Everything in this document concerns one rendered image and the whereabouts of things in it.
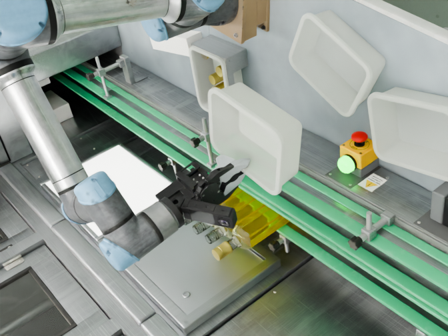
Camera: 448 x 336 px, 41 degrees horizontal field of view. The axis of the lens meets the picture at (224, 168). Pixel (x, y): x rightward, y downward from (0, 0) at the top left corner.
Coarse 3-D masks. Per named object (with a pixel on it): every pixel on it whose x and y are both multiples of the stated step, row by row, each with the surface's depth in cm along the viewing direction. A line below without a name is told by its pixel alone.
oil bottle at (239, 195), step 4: (236, 192) 171; (240, 192) 170; (244, 192) 170; (232, 196) 169; (236, 196) 169; (240, 196) 169; (244, 196) 169; (248, 196) 169; (228, 200) 168; (232, 200) 168; (236, 200) 168; (240, 200) 168; (220, 204) 167; (224, 204) 167; (228, 204) 167; (232, 204) 167; (236, 204) 167
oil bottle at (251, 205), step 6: (252, 198) 167; (240, 204) 166; (246, 204) 165; (252, 204) 165; (258, 204) 165; (240, 210) 164; (246, 210) 163; (252, 210) 163; (258, 210) 164; (240, 216) 162; (246, 216) 162; (228, 228) 160; (228, 234) 161
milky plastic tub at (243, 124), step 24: (216, 96) 126; (240, 96) 122; (216, 120) 130; (240, 120) 134; (264, 120) 116; (288, 120) 117; (216, 144) 134; (240, 144) 134; (264, 144) 131; (288, 144) 116; (264, 168) 128; (288, 168) 121
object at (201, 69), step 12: (192, 48) 180; (192, 60) 184; (204, 60) 186; (216, 60) 172; (204, 72) 188; (204, 84) 190; (216, 84) 193; (228, 84) 175; (204, 96) 192; (204, 108) 192
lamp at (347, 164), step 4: (344, 156) 147; (348, 156) 146; (340, 160) 147; (344, 160) 146; (348, 160) 146; (352, 160) 146; (340, 164) 147; (344, 164) 146; (348, 164) 145; (352, 164) 146; (356, 164) 146; (340, 168) 148; (344, 168) 146; (348, 168) 146; (352, 168) 146; (356, 168) 147; (344, 172) 147; (348, 172) 147
